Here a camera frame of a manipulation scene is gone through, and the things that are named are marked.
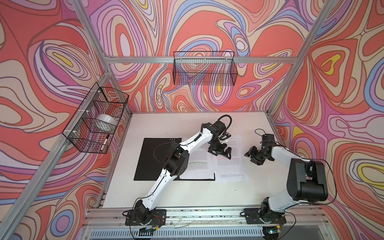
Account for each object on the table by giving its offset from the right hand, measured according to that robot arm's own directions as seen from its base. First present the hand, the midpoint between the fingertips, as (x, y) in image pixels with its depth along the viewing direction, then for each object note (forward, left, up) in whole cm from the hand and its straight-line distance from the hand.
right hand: (248, 158), depth 93 cm
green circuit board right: (-37, -1, -2) cm, 37 cm away
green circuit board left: (-36, +59, -3) cm, 69 cm away
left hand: (+1, +15, +4) cm, 15 cm away
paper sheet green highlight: (-2, +30, -1) cm, 31 cm away
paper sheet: (-5, +9, -3) cm, 11 cm away
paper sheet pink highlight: (-11, +12, -1) cm, 16 cm away
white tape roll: (+9, +78, +31) cm, 84 cm away
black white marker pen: (-1, +78, +26) cm, 82 cm away
